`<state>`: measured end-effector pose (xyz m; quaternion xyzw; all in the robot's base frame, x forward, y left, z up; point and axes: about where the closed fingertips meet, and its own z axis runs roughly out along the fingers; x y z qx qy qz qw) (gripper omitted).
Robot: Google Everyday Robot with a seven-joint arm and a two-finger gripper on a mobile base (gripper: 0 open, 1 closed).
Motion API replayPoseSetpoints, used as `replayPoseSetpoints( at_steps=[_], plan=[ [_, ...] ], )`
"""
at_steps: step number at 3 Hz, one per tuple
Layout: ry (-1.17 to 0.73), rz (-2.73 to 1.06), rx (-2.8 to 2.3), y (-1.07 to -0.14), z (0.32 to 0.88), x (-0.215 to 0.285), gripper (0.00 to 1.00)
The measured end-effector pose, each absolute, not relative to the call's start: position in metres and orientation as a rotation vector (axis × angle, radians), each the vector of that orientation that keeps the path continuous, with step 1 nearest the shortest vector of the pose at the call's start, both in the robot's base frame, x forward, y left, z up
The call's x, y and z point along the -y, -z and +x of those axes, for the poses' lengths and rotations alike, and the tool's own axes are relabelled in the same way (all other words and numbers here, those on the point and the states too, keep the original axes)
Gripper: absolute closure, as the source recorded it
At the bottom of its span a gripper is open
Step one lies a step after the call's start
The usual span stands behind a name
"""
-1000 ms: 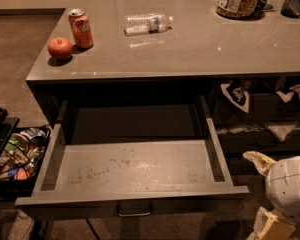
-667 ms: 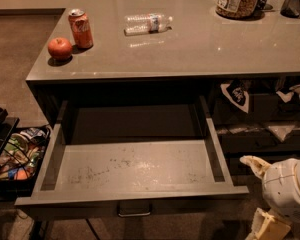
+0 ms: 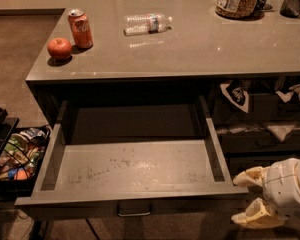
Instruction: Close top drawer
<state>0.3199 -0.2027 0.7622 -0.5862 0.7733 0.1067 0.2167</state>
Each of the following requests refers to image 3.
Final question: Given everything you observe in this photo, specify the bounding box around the grey top drawer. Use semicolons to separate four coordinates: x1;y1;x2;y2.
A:
16;97;247;220

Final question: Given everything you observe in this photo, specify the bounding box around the orange soda can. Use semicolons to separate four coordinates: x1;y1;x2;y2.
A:
68;8;93;49

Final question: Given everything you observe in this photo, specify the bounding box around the clear plastic water bottle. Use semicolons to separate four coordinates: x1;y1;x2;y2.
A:
124;13;172;36

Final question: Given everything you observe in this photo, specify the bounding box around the red apple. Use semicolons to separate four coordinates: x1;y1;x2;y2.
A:
47;38;72;60

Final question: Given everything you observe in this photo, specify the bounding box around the black bin of snacks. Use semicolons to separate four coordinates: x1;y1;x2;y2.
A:
0;125;50;196

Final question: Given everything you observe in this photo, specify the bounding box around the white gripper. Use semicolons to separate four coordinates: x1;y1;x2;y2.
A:
231;158;300;229

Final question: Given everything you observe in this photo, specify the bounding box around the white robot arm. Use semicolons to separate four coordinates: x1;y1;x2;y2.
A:
231;158;300;229

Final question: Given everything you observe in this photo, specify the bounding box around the grey counter cabinet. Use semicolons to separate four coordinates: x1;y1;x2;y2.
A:
25;0;300;185

